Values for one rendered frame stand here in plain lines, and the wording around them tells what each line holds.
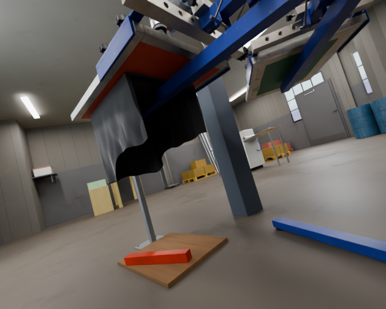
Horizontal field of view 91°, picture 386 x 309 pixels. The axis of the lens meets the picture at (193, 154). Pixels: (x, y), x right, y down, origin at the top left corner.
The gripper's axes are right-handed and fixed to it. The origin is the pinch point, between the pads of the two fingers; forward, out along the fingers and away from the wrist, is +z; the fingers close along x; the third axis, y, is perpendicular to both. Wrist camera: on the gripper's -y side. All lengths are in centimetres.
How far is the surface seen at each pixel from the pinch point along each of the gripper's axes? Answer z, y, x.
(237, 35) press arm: 13.9, -2.3, -38.1
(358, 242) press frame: 96, 19, -48
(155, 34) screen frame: 4.4, -20.0, -17.4
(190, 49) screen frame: 4.6, -2.0, -17.4
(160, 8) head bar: 2.1, -22.9, -25.4
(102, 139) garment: 24, -22, 43
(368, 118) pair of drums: 48, 598, -70
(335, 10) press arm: 12, 28, -64
